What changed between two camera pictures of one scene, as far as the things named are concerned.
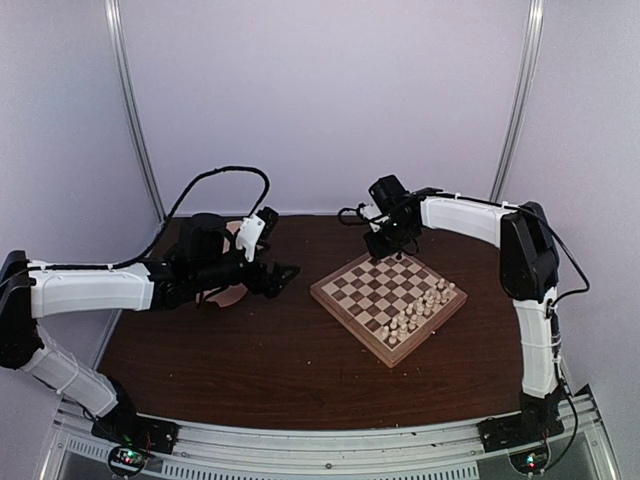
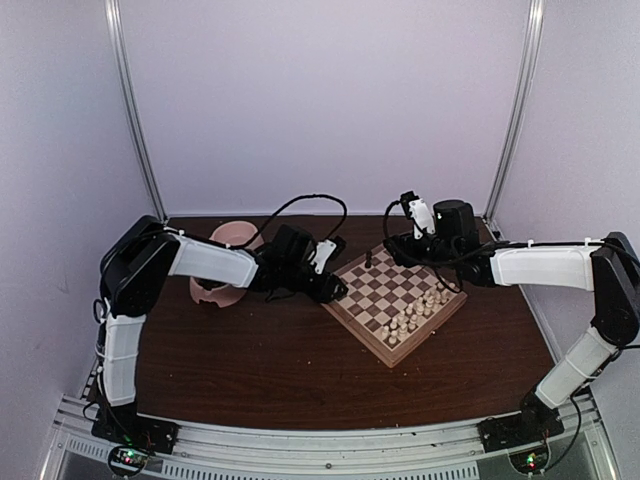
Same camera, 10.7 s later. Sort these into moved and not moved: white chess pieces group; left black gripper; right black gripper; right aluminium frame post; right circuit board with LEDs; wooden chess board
Moved: right black gripper; left black gripper
Not moved: white chess pieces group; right aluminium frame post; wooden chess board; right circuit board with LEDs
